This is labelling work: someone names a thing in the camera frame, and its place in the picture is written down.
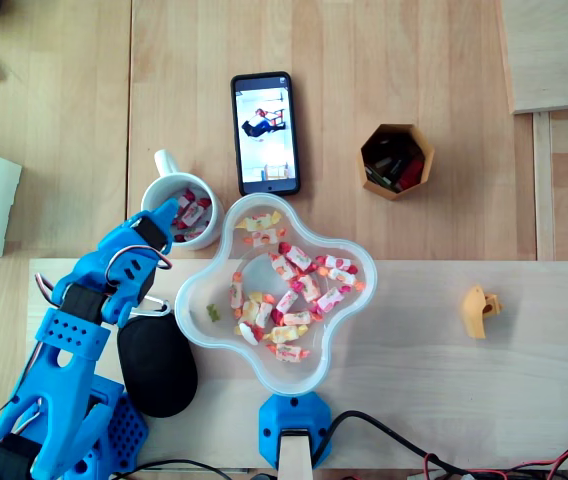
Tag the small light wooden board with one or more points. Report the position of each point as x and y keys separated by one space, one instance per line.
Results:
x=554 y=50

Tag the wooden square post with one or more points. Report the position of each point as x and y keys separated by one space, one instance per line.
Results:
x=294 y=460

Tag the yellow printed plastic part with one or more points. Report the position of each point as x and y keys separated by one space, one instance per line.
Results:
x=474 y=312

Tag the large light wooden board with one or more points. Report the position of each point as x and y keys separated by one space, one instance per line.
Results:
x=439 y=390

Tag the clear plastic Dragolo candy bowl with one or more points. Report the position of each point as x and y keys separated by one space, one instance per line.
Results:
x=304 y=377

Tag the black small device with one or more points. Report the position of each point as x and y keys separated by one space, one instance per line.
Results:
x=386 y=165

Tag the silver carabiner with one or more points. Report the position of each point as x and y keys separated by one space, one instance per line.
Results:
x=156 y=300

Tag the white ceramic mug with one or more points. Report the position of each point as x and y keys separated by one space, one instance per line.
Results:
x=165 y=162

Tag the green gummy bear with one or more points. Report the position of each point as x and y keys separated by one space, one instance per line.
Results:
x=213 y=312

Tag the light wooden strip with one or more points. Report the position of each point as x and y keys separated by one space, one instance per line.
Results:
x=543 y=190

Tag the yellow white wrapped candy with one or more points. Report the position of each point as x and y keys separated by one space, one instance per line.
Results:
x=251 y=310
x=259 y=221
x=286 y=333

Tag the orange hexagonal box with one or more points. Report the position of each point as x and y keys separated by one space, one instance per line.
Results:
x=376 y=187

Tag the red small box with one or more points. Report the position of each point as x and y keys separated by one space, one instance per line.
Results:
x=411 y=172

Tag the blue printed post foot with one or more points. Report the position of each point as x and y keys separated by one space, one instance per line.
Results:
x=274 y=425

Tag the orange white wrapped candy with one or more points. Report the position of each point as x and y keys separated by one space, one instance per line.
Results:
x=300 y=318
x=289 y=353
x=236 y=292
x=265 y=314
x=265 y=237
x=284 y=267
x=341 y=279

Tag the black zip pouch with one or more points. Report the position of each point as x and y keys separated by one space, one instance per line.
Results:
x=156 y=370

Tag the black smartphone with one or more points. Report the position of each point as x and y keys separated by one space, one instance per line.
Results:
x=264 y=140

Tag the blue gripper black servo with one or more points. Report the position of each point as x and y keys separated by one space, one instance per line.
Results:
x=154 y=232

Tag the blue 3D-printed robot arm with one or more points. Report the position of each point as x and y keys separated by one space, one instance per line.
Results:
x=64 y=380

